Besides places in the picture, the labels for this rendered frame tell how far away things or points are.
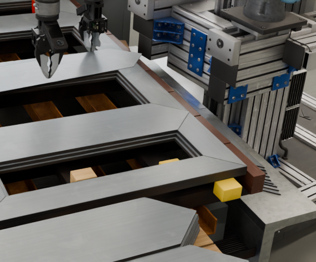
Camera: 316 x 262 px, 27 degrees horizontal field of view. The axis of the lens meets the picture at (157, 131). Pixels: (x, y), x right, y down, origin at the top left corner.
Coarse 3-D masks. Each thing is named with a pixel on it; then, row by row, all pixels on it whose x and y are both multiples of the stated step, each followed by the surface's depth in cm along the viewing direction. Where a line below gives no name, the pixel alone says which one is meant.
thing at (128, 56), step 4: (116, 52) 242; (120, 52) 243; (124, 52) 243; (128, 52) 243; (120, 56) 239; (124, 56) 240; (128, 56) 240; (132, 56) 240; (136, 56) 241; (128, 60) 237; (132, 60) 237; (136, 60) 237; (132, 64) 234
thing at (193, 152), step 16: (16, 32) 253; (64, 32) 261; (0, 64) 226; (64, 80) 221; (80, 80) 223; (96, 80) 226; (112, 144) 187; (128, 144) 189; (144, 144) 190; (16, 160) 175; (32, 160) 177; (48, 160) 179; (64, 160) 180; (208, 176) 176; (224, 176) 178; (144, 192) 168; (160, 192) 170; (64, 208) 158; (80, 208) 161; (0, 224) 152; (16, 224) 154
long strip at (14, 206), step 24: (144, 168) 175; (168, 168) 176; (192, 168) 177; (216, 168) 178; (24, 192) 162; (48, 192) 163; (72, 192) 163; (96, 192) 164; (120, 192) 165; (0, 216) 153
